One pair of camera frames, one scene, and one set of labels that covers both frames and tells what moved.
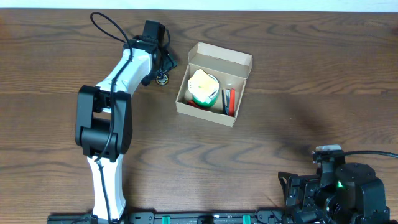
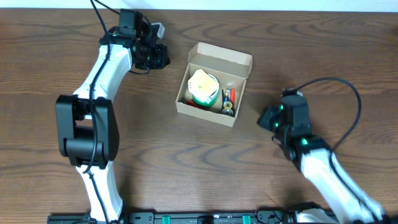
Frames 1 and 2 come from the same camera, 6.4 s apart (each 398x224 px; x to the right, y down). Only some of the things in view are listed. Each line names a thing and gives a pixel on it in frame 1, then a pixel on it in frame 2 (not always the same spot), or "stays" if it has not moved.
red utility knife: (193, 104) stays
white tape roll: (216, 92) stays
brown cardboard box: (214, 83) stays
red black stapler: (228, 101) stays
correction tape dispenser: (162, 79) -> (227, 104)
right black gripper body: (290, 190) -> (266, 119)
